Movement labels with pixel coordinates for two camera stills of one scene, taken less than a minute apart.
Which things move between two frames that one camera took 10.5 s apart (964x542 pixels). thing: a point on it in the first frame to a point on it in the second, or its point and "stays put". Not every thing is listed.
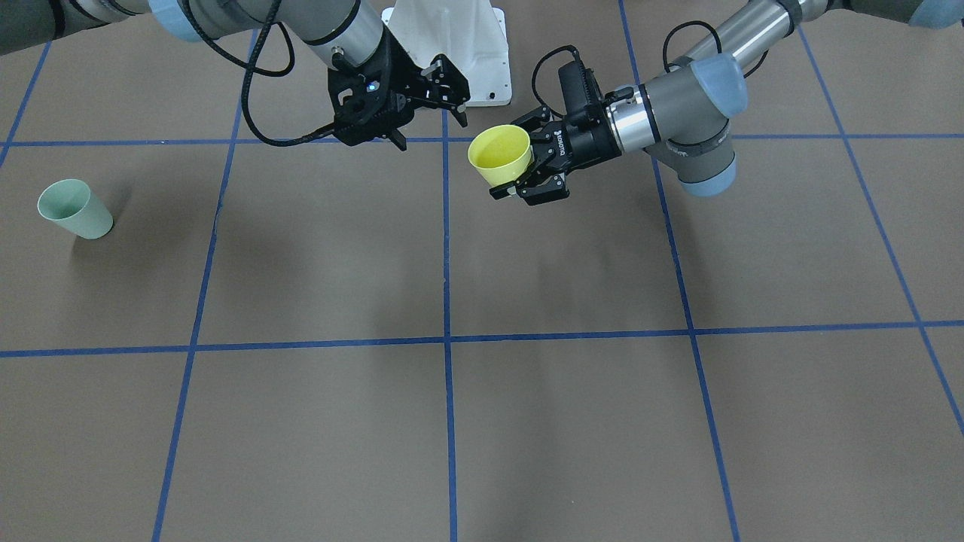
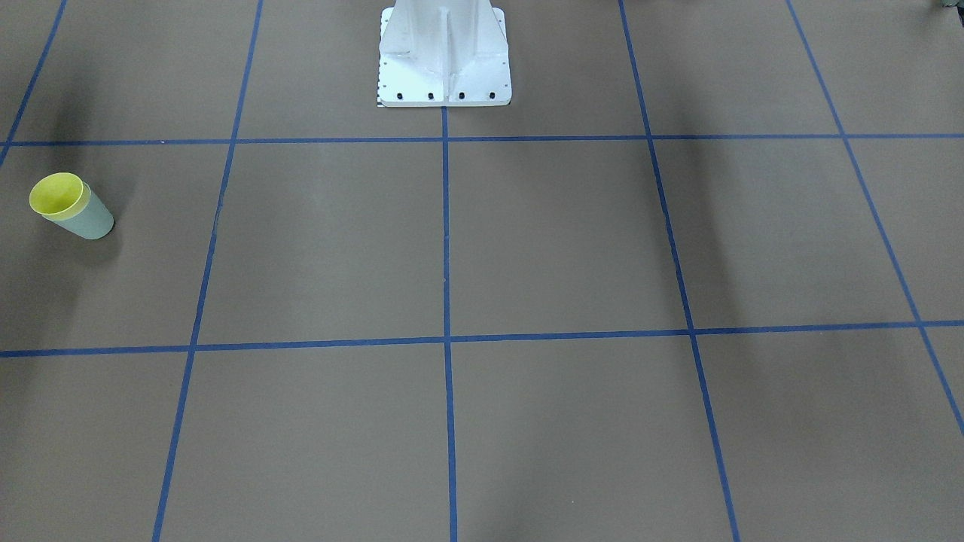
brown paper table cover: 288,339 stays put
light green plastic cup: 71,204 stays put
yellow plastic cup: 502,153 to 59,196
